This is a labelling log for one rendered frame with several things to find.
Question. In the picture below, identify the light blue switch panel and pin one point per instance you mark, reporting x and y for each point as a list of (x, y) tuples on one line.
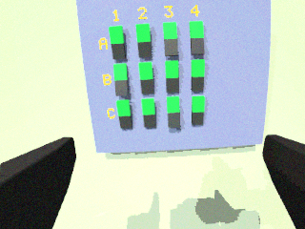
[(175, 74)]

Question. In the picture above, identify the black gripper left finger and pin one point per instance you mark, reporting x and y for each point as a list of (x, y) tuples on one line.
[(33, 185)]

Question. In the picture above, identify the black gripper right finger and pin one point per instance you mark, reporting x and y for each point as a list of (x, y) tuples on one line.
[(285, 160)]

